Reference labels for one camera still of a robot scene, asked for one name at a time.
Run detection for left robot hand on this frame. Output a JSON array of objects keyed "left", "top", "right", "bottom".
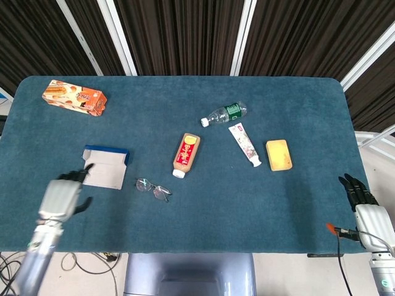
[{"left": 36, "top": 163, "right": 95, "bottom": 223}]

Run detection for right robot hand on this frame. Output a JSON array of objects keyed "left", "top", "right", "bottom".
[{"left": 338, "top": 173, "right": 395, "bottom": 252}]

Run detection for blue glasses case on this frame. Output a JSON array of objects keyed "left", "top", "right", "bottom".
[{"left": 81, "top": 144, "right": 130, "bottom": 191}]

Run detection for thin-framed eyeglasses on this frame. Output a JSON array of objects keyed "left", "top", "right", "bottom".
[{"left": 135, "top": 178, "right": 173, "bottom": 204}]

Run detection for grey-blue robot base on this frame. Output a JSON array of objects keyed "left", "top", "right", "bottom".
[{"left": 123, "top": 252, "right": 257, "bottom": 296}]

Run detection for orange biscuit box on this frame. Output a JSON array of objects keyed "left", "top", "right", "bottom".
[{"left": 41, "top": 80, "right": 108, "bottom": 117}]

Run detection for white panel with blue edge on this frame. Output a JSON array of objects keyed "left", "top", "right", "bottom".
[{"left": 0, "top": 87, "right": 15, "bottom": 107}]

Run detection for yellow sponge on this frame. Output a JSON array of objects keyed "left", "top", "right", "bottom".
[{"left": 265, "top": 139, "right": 293, "bottom": 171}]

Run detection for sauce bottle with red label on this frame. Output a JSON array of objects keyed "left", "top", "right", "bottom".
[{"left": 172, "top": 133, "right": 201, "bottom": 179}]

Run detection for white toothpaste tube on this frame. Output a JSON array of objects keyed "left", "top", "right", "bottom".
[{"left": 228, "top": 123, "right": 262, "bottom": 168}]

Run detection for teal table cloth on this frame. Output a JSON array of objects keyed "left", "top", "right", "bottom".
[{"left": 0, "top": 75, "right": 370, "bottom": 254}]

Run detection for clear bottle with green label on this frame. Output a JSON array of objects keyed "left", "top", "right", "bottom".
[{"left": 201, "top": 101, "right": 248, "bottom": 128}]

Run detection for dark brown pleated curtain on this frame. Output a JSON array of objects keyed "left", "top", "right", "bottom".
[{"left": 0, "top": 0, "right": 395, "bottom": 133}]

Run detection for black cable with orange plug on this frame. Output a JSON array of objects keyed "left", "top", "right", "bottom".
[{"left": 326, "top": 223, "right": 360, "bottom": 296}]

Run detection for grey floor cable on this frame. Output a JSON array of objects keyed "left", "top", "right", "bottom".
[{"left": 60, "top": 252, "right": 120, "bottom": 296}]

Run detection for white metal frame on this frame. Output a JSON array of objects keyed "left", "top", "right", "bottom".
[{"left": 354, "top": 131, "right": 395, "bottom": 154}]

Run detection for black floor cables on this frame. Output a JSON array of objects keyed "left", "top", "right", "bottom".
[{"left": 0, "top": 252, "right": 28, "bottom": 296}]

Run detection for thin white metal post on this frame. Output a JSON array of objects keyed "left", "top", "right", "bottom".
[{"left": 56, "top": 0, "right": 104, "bottom": 76}]

